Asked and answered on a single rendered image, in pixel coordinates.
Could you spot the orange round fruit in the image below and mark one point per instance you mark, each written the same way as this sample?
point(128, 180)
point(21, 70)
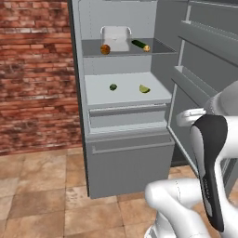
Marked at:
point(105, 49)

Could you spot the grey glass fridge shelf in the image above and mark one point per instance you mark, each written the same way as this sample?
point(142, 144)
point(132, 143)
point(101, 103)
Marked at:
point(161, 48)

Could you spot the dark green cucumber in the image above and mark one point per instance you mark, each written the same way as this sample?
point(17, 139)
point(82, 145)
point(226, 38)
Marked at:
point(138, 43)

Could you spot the clear white tupperware container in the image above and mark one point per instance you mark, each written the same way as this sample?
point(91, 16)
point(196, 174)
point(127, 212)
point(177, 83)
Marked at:
point(116, 40)

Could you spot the grey freezer drawer front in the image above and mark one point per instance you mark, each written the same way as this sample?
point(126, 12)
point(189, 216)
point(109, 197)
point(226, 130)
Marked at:
point(130, 173)

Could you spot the long grey door bin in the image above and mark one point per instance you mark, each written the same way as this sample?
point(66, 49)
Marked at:
point(210, 42)

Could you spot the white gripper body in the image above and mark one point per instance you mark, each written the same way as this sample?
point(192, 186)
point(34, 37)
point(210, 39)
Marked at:
point(186, 117)

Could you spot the grey fridge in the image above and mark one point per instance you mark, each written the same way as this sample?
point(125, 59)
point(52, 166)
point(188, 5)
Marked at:
point(121, 173)

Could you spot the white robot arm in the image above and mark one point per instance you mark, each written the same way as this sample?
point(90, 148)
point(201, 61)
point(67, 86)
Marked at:
point(176, 198)

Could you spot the white fridge shelf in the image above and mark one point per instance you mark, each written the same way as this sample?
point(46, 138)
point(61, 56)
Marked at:
point(127, 96)

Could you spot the yellow-green lime wedge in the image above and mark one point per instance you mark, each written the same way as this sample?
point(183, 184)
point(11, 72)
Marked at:
point(143, 89)

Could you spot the short grey door bin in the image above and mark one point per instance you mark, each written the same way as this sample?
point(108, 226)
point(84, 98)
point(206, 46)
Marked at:
point(192, 83)

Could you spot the grey fridge door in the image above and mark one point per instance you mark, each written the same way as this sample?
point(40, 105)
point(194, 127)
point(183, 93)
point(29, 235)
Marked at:
point(201, 55)

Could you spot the small green lime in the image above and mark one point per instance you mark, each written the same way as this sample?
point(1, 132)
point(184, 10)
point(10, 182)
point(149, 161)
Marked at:
point(113, 87)

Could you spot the grey crisper drawer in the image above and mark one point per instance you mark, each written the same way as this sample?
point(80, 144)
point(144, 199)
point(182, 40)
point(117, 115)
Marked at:
point(127, 119)

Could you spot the small yellow round food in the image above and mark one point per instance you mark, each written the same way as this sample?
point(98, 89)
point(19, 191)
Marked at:
point(146, 48)

